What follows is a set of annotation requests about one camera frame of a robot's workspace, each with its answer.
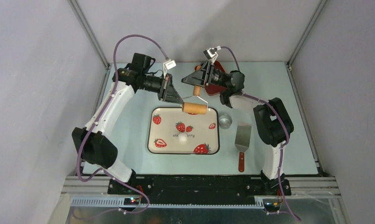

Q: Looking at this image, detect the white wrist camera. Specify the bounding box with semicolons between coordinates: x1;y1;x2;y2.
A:
204;47;218;60
162;59;176;70

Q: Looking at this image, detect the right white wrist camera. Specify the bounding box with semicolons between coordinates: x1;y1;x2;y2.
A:
204;47;218;60

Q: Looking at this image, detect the aluminium frame rail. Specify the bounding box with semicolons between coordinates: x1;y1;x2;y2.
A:
62;175;341;208

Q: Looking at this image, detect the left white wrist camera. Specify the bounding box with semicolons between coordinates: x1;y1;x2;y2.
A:
162;59;176;70

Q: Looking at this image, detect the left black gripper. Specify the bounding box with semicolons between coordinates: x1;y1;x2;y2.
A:
139;73;183;105

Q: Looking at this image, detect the metal spatula red handle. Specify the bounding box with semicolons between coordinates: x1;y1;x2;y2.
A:
235;122;252;173

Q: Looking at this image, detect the wooden dough roller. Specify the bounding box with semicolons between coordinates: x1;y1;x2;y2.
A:
181;65;208;114

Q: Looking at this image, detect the strawberry print tray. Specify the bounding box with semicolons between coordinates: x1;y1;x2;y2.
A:
147;107;220;155

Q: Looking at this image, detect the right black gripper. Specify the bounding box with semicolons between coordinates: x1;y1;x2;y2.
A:
181;60;227;88

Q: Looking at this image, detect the white dough piece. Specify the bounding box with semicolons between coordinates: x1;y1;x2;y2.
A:
178;133;188;143

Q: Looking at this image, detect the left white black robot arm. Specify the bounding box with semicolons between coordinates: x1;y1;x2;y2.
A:
72;53;183;194

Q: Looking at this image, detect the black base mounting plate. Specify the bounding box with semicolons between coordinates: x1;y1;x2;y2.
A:
107;175;292;206

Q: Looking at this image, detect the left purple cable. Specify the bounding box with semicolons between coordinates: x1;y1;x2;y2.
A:
71;35;170;220

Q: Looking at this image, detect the red lacquer tray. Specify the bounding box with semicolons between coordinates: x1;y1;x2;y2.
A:
193;61;226;96

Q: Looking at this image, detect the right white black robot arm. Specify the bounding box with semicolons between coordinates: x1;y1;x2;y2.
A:
181;61;294;195

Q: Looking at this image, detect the round metal cutter ring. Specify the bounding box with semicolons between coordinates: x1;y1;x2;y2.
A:
218;114;233;130

